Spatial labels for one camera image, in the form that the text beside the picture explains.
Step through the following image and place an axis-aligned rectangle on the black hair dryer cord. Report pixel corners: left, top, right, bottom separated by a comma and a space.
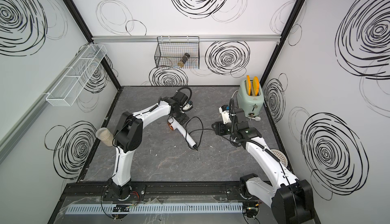
184, 116, 217, 151

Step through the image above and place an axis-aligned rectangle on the white hair dryer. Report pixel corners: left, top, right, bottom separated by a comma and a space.
167, 116, 198, 150

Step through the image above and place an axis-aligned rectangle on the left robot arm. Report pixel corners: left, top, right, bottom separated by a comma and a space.
108, 86, 198, 201

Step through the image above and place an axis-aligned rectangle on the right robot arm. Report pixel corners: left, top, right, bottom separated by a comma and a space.
212, 105, 315, 224

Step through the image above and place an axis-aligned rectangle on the mint green toaster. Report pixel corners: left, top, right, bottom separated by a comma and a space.
237, 80, 264, 119

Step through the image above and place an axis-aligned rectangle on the small jar in basket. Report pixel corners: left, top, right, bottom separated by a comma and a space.
177, 53, 191, 68

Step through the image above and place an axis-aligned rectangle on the left yellow toast slice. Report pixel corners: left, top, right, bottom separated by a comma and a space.
246, 75, 252, 96

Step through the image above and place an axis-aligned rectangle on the yellow toast slice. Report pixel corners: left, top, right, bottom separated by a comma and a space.
246, 75, 252, 96
252, 76, 260, 96

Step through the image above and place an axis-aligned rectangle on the right yellow toast slice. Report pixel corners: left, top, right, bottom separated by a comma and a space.
252, 76, 260, 96

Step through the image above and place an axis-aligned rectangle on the beige plastic cup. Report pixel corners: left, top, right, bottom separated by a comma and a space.
95, 127, 114, 147

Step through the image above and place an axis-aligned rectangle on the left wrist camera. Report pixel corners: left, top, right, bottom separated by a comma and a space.
181, 101, 193, 112

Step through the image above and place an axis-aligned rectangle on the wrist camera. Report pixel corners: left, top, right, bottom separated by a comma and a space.
181, 101, 193, 112
219, 105, 232, 124

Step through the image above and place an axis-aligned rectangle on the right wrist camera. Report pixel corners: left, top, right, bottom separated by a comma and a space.
219, 105, 232, 124

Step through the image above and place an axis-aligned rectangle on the black wire wall basket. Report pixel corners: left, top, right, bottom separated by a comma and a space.
154, 36, 200, 69

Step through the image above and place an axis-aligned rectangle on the white slotted cable duct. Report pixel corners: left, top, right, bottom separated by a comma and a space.
65, 203, 243, 215

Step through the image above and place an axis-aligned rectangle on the white wire wall shelf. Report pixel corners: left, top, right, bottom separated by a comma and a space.
46, 44, 107, 107

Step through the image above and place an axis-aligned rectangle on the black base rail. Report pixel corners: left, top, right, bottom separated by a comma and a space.
61, 181, 272, 201

